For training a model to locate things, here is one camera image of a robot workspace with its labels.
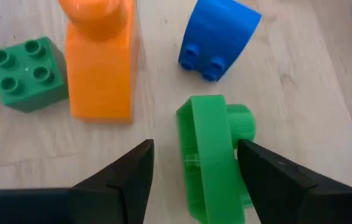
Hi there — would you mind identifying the small blue sloped block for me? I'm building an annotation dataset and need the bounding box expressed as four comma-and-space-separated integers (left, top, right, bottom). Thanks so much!
178, 0, 262, 82

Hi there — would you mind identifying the orange building block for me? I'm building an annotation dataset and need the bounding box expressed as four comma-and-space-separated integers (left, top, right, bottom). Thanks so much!
58, 0, 138, 124

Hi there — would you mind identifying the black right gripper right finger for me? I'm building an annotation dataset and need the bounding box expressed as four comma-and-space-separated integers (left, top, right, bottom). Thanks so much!
237, 139, 352, 224

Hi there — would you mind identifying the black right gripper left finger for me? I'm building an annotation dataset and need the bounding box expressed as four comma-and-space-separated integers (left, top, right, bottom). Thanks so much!
68, 139, 155, 224

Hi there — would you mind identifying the green building block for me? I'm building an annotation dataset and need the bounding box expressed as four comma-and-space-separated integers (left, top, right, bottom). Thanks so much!
175, 95, 257, 224

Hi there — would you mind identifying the small green square brick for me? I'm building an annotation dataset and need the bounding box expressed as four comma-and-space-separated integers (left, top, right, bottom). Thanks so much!
0, 36, 70, 113

